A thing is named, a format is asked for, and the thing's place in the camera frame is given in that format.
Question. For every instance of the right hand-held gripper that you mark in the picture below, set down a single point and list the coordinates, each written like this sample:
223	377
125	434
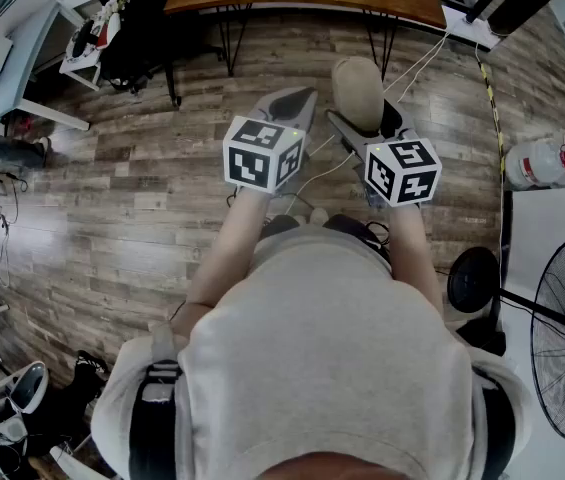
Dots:
404	173

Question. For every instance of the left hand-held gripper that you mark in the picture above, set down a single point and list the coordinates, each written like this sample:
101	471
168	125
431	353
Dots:
249	160

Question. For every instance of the beige plush item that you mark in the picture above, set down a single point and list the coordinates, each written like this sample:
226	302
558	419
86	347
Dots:
358	93

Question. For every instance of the person's left forearm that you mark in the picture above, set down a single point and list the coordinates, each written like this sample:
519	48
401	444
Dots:
232	248

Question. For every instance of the person's right forearm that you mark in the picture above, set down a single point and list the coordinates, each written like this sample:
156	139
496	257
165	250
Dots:
414	258

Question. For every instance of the person's beige shoe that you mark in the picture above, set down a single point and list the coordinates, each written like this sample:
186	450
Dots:
319	216

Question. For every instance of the yellow black striped floor tape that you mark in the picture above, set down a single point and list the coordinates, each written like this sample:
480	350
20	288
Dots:
496	113

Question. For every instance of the white power strip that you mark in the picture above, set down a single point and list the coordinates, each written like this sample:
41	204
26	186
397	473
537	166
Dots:
469	25

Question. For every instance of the black office chair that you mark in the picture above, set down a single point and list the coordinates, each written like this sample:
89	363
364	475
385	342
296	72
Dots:
132	28

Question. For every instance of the white board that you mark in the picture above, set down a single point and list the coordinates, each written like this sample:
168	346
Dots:
547	228

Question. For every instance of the small white side table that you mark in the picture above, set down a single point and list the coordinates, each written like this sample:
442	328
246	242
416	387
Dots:
87	50

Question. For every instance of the person's grey shirt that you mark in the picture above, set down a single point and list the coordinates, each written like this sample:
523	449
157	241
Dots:
327	348

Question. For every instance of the white desk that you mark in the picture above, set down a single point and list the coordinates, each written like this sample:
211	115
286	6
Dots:
7	68

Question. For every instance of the black patterned shoe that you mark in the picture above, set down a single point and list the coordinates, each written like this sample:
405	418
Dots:
89	373

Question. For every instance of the white and black robot shell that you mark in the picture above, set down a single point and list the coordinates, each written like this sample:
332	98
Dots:
9	413

